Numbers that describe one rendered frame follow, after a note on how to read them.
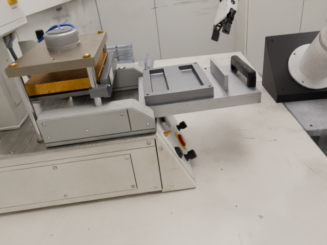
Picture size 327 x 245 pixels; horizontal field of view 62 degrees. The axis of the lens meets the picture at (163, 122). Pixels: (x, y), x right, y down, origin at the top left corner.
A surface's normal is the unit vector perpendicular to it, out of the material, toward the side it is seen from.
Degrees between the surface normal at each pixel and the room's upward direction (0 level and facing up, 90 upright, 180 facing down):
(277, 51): 43
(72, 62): 90
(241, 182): 0
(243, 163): 0
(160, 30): 90
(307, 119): 0
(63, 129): 90
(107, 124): 90
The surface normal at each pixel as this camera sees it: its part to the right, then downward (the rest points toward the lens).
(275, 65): -0.08, -0.29
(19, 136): -0.11, -0.87
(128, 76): 0.09, 0.48
